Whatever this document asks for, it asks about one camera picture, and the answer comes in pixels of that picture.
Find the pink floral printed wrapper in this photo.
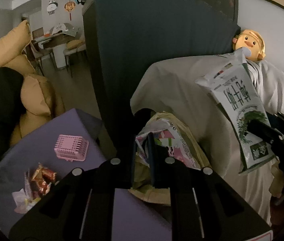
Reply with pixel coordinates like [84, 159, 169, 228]
[135, 118, 201, 169]

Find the pale purple crumpled wrapper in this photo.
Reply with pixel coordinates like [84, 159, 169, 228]
[12, 171, 41, 214]

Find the yellow duck plush toy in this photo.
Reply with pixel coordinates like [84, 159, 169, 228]
[232, 29, 265, 61]

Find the dining chair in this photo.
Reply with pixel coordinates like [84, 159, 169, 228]
[63, 40, 86, 77]

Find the beige trash bag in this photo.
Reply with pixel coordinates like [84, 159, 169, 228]
[129, 111, 210, 206]

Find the pink plastic basket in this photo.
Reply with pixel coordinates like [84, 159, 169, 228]
[54, 134, 89, 162]

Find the dark blue cabinet cloth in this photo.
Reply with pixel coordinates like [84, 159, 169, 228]
[83, 0, 240, 120]

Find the red gold candy wrapper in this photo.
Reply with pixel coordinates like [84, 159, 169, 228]
[30, 163, 57, 196]

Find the yellow tan pillow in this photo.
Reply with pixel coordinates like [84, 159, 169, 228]
[0, 20, 65, 146]

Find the white green milk carton bag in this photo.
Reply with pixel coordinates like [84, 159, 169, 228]
[195, 47, 274, 174]

